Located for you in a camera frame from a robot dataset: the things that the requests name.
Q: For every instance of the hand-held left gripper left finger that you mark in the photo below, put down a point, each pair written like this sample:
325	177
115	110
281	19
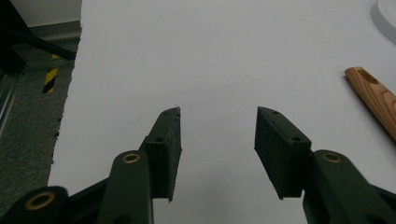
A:
162	155

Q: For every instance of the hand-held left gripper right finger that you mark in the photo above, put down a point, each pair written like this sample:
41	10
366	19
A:
286	155

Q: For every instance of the yellow black striped tape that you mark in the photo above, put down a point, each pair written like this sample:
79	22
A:
50	79

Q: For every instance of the white round plate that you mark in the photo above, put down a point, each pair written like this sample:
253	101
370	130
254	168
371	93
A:
384	19

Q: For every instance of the black metal stand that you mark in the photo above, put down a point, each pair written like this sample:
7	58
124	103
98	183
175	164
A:
21	37

